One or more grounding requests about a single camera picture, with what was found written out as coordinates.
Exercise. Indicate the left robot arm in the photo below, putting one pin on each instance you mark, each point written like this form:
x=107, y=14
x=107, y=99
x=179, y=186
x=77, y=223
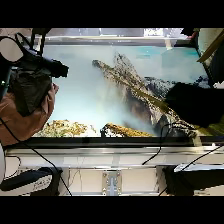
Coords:
x=11, y=50

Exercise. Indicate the brown garment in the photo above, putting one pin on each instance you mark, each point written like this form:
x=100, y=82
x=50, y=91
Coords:
x=20, y=125

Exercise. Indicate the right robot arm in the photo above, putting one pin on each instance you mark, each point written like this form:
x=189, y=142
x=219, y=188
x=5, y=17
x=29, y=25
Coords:
x=196, y=181

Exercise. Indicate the black garment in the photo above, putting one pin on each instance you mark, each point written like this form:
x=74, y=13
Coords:
x=196, y=105

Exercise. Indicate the silver frame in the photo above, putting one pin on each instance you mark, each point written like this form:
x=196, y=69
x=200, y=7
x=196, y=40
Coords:
x=111, y=151

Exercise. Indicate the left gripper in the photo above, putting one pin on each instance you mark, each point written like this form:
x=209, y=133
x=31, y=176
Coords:
x=58, y=68

